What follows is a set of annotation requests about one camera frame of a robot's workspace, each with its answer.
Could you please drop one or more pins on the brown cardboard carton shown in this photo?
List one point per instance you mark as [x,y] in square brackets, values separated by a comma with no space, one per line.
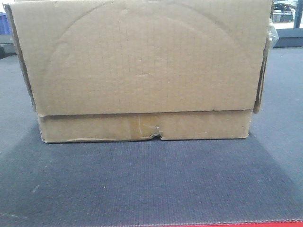
[123,70]

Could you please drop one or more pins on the grey conveyor belt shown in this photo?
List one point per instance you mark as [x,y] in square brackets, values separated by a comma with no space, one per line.
[156,183]

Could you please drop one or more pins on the grey conveyor side frame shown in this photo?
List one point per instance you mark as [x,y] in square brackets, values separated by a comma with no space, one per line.
[290,37]

